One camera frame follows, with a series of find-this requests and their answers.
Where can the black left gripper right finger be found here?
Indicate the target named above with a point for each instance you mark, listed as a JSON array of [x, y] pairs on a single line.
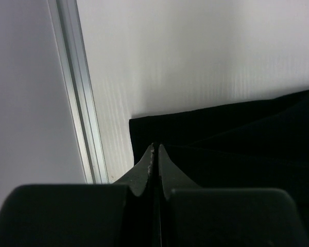
[[194, 216]]

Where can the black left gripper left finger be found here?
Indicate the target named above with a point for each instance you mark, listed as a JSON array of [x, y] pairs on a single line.
[[117, 214]]

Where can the black t-shirt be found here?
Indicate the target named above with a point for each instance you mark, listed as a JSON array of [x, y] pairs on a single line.
[[262, 143]]

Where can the aluminium side frame rail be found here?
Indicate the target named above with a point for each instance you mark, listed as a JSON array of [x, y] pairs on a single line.
[[73, 61]]

